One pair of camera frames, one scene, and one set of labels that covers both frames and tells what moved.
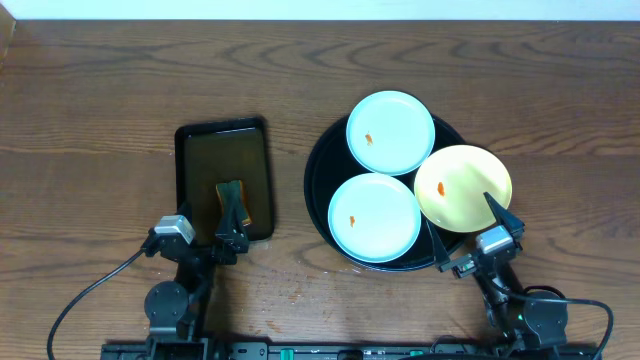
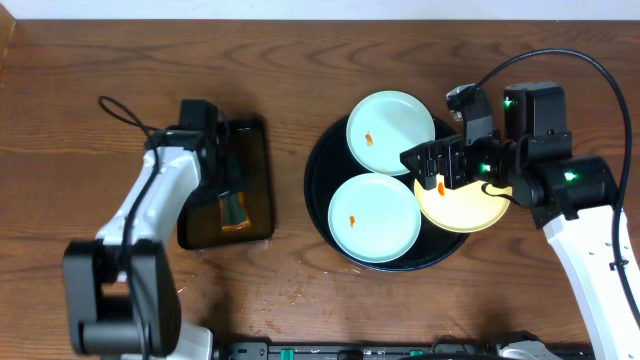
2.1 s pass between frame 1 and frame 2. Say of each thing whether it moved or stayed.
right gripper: moved
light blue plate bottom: stayed
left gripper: moved
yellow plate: stayed
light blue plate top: stayed
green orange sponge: stayed
